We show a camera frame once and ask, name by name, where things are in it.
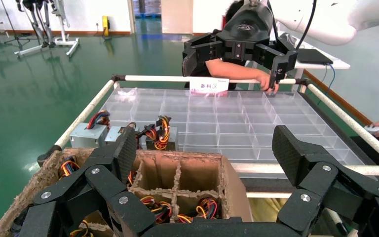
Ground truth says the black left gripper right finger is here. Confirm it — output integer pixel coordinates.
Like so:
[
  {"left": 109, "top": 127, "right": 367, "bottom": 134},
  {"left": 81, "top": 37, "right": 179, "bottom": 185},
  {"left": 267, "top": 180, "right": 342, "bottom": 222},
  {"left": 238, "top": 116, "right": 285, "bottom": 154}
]
[{"left": 271, "top": 125, "right": 379, "bottom": 237}]

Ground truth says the white metal stand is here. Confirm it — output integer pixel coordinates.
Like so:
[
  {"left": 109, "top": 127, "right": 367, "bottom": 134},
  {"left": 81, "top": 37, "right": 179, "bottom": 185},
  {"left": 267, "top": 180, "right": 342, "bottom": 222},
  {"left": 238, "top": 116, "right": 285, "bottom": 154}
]
[{"left": 13, "top": 0, "right": 80, "bottom": 59}]

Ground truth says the white label sign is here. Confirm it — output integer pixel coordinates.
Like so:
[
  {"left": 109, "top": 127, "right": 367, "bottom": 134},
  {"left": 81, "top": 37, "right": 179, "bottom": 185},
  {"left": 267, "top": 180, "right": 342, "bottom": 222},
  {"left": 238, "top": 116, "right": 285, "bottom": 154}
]
[{"left": 189, "top": 77, "right": 229, "bottom": 94}]

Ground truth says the person in black shirt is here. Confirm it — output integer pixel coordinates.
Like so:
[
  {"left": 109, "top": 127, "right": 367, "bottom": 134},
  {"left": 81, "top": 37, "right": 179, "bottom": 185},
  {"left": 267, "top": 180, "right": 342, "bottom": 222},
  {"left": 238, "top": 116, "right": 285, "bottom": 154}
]
[{"left": 184, "top": 0, "right": 249, "bottom": 90}]

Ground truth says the pale yellow sheet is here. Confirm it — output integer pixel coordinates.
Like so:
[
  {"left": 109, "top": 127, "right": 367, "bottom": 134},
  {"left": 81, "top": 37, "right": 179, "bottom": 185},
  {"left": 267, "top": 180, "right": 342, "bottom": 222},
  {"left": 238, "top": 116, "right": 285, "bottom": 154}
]
[{"left": 248, "top": 197, "right": 292, "bottom": 224}]

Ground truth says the black hanging robot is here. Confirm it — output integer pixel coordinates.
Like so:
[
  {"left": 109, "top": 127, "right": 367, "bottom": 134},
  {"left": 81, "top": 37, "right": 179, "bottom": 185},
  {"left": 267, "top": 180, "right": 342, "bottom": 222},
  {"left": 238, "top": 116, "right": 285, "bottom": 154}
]
[{"left": 15, "top": 0, "right": 58, "bottom": 49}]

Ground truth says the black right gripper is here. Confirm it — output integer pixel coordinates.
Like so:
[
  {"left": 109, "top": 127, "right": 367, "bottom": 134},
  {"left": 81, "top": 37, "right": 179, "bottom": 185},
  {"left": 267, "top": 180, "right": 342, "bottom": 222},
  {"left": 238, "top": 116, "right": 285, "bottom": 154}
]
[{"left": 181, "top": 3, "right": 299, "bottom": 89}]

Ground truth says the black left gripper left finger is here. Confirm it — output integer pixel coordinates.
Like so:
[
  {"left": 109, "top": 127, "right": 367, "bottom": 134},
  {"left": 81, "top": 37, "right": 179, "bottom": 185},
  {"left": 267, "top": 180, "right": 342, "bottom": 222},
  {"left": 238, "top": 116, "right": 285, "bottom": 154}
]
[{"left": 19, "top": 125, "right": 156, "bottom": 237}]

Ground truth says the black tripod stand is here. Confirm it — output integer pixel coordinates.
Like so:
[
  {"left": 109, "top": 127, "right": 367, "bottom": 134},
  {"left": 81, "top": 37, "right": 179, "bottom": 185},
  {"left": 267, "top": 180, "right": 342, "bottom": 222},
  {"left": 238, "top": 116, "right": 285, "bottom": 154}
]
[{"left": 0, "top": 0, "right": 31, "bottom": 47}]

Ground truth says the bare person forearm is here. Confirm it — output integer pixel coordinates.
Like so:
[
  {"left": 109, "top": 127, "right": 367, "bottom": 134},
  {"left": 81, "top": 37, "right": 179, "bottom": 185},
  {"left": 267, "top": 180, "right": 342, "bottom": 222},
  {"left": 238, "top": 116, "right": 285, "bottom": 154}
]
[{"left": 206, "top": 58, "right": 265, "bottom": 86}]

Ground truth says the beige door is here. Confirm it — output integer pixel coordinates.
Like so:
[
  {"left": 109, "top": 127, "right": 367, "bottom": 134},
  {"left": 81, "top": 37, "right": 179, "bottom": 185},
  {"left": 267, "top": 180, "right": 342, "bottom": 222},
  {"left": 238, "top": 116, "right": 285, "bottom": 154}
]
[{"left": 161, "top": 0, "right": 194, "bottom": 35}]

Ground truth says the black tablet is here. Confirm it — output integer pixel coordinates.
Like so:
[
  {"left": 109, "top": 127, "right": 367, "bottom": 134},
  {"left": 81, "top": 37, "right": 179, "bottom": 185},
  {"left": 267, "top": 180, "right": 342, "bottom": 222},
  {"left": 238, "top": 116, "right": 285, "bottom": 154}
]
[{"left": 297, "top": 49, "right": 334, "bottom": 65}]

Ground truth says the small clear plastic bag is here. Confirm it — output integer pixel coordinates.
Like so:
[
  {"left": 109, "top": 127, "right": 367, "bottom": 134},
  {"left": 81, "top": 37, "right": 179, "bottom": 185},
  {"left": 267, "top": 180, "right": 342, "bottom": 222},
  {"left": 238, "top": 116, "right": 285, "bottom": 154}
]
[{"left": 116, "top": 88, "right": 138, "bottom": 102}]

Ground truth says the clear plastic divider tray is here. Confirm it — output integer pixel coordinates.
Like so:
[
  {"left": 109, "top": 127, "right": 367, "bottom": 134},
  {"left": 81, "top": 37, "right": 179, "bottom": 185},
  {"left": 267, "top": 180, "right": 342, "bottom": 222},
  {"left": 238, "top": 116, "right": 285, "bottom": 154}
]
[{"left": 101, "top": 87, "right": 365, "bottom": 166}]

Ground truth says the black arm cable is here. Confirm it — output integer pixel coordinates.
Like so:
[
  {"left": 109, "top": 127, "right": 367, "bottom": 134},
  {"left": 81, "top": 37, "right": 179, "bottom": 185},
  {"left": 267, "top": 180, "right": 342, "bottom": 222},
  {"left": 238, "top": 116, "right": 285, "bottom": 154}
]
[
  {"left": 295, "top": 0, "right": 318, "bottom": 50},
  {"left": 266, "top": 0, "right": 280, "bottom": 43}
]

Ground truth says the blue cable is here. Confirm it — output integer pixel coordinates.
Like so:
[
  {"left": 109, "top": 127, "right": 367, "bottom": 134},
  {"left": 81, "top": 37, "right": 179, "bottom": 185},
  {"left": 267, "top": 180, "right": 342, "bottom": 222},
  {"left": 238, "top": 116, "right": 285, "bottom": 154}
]
[{"left": 317, "top": 64, "right": 336, "bottom": 105}]

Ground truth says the yellow floor sign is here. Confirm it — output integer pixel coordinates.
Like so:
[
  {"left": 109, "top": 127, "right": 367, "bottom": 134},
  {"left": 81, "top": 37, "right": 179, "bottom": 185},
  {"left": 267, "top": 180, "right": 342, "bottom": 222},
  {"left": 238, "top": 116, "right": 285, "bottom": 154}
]
[{"left": 102, "top": 15, "right": 111, "bottom": 37}]

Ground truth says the white tubular cart frame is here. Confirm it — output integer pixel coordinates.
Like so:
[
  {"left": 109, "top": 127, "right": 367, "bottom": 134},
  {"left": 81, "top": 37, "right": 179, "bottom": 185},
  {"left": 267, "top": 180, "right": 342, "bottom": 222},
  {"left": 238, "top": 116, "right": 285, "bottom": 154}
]
[{"left": 37, "top": 74, "right": 379, "bottom": 237}]

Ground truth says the white table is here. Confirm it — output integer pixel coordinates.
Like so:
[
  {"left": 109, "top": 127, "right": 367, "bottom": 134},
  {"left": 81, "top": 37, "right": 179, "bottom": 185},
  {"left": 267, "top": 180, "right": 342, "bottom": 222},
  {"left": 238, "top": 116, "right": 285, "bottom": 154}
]
[{"left": 245, "top": 31, "right": 351, "bottom": 90}]

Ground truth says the brown cardboard divider box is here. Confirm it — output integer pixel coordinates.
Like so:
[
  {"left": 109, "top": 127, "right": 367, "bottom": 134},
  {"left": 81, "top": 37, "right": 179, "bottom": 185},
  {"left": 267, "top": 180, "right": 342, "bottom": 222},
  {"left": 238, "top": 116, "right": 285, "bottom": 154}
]
[{"left": 0, "top": 148, "right": 254, "bottom": 237}]

